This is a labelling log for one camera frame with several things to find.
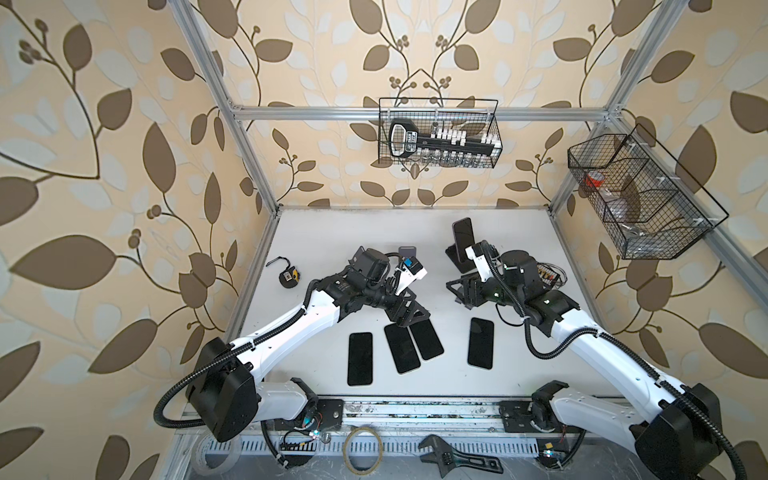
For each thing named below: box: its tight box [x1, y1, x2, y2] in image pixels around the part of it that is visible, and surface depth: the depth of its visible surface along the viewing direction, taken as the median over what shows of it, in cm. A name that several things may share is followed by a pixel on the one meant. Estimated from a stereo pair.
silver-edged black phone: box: [409, 318, 445, 360], surface depth 88 cm
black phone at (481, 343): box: [467, 317, 494, 370], surface depth 87 cm
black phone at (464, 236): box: [452, 217, 475, 263], surface depth 98 cm
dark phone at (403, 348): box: [384, 323, 421, 374], surface depth 87 cm
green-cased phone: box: [347, 332, 373, 386], surface depth 84 cm
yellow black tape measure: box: [266, 256, 300, 288], surface depth 101 cm
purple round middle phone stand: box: [398, 246, 417, 258], surface depth 98 cm
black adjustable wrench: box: [418, 434, 504, 479], surface depth 70 cm
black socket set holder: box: [389, 119, 503, 158], surface depth 84 cm
